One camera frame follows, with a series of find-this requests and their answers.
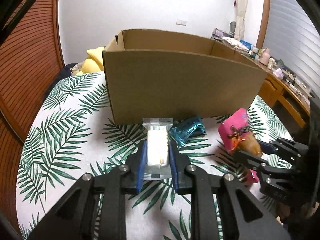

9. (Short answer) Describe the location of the pink drumstick snack pack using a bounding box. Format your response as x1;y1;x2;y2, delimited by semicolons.
217;108;264;186

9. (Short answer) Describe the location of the white wafer clear pack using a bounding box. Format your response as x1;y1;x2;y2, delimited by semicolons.
143;118;173;180

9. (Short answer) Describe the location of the wooden desk cabinet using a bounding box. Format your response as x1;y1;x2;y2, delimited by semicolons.
224;42;316;129

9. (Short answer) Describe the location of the teal foil candy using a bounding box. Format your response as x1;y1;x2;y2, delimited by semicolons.
169;115;206;147

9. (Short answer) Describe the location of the palm leaf tablecloth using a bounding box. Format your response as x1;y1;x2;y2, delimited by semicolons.
16;72;292;239

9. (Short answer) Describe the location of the pink thermos bottle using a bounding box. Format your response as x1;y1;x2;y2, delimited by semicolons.
259;48;270;66

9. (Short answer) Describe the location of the folded floral cloth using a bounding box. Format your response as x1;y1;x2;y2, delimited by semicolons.
221;36;249;51

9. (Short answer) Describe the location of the window roller shutter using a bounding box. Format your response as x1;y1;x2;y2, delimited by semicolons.
263;0;319;95

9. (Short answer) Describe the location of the small white desk fan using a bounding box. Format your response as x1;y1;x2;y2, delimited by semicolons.
229;21;236;34

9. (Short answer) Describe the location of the brown cardboard box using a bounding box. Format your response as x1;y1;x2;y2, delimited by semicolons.
102;29;267;125

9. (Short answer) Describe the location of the yellow plush toy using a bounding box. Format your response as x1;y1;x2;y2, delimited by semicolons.
73;46;104;75

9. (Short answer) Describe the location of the white curtain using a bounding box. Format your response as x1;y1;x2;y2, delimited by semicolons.
234;0;248;41

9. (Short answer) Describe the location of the wooden louvered wardrobe door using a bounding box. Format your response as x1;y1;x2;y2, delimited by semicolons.
1;0;64;229

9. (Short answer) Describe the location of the white wall switch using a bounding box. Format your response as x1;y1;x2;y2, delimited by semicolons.
176;20;187;26

